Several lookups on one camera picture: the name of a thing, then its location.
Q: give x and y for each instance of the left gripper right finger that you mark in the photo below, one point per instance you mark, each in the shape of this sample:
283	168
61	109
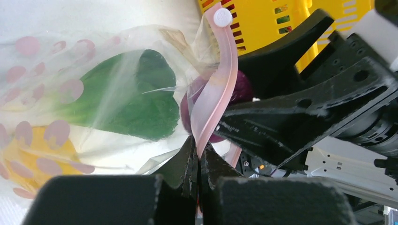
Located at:
212	167

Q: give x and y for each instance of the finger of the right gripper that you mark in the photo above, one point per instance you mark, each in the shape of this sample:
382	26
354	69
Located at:
271	69

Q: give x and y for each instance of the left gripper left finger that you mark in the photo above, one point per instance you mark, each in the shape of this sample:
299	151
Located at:
178	177

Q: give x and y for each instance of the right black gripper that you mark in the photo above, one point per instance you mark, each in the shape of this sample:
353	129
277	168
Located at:
351	93

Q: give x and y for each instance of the dark purple toy onion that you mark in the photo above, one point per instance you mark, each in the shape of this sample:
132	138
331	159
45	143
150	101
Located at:
206	100

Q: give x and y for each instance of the green toy bok choy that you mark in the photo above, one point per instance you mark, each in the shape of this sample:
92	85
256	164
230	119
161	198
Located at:
127	94

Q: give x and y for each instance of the clear pink-dotted zip bag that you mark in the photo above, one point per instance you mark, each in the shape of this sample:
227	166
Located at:
40	71

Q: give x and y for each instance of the yellow toy bell pepper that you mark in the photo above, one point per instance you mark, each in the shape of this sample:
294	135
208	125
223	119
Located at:
30	169

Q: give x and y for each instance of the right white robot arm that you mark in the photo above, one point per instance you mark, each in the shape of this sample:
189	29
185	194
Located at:
358	171

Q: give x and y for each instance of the yellow plastic basket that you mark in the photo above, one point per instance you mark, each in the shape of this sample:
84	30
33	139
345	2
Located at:
257	23

